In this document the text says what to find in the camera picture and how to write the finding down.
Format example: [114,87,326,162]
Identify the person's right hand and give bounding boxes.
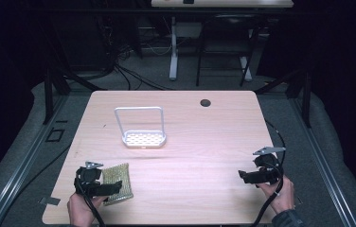
[256,175,295,216]

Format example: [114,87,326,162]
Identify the aluminium floor rail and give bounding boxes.
[288,94,356,227]
[0,94,70,227]

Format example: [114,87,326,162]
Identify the black chair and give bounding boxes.
[195,12,260,88]

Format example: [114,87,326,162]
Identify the white desk leg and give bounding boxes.
[169,15,179,81]

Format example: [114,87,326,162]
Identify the gold mesh scouring sponge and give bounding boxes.
[101,162,134,207]

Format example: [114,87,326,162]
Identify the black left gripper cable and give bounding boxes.
[75,176,107,227]

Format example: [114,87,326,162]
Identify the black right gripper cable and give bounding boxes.
[250,119,287,227]

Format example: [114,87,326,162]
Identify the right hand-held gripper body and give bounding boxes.
[252,146,287,186]

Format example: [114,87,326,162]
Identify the white sponge rack with handle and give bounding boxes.
[114,106,168,149]

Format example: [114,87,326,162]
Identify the black metal stand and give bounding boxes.
[37,18,108,126]
[254,53,313,129]

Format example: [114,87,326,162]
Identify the person's left hand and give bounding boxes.
[66,192,110,227]

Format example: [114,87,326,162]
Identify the black floor cables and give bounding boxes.
[84,44,177,93]

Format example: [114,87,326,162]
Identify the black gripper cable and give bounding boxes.
[75,176,107,227]
[250,119,287,227]

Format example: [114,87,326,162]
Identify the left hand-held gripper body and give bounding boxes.
[74,161,104,199]

